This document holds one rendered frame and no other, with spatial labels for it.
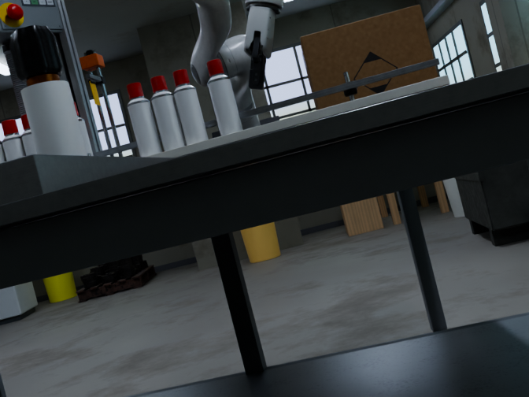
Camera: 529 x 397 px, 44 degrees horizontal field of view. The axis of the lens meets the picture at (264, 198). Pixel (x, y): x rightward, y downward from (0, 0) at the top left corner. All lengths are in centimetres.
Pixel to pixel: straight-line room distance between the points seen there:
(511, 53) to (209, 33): 425
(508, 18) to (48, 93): 514
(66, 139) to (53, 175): 48
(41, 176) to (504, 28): 550
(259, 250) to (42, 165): 647
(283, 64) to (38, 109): 807
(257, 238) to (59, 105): 599
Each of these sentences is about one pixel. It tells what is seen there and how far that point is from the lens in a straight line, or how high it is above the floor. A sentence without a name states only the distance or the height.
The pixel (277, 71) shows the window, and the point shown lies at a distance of 922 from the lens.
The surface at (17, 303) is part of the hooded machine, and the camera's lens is 806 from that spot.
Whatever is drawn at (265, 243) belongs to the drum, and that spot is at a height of 18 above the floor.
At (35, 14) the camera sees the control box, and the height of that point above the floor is 133.
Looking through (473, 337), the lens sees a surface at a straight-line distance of 199.
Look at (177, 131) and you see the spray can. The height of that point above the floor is 95.
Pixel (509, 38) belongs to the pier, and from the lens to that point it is 603.
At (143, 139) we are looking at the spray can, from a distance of 149.
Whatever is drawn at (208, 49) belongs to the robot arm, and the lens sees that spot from 208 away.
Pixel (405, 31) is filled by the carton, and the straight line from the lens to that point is 167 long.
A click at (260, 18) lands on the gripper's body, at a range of 144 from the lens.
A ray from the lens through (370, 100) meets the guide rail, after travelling 140.
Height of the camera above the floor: 78
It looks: 1 degrees down
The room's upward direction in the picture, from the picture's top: 14 degrees counter-clockwise
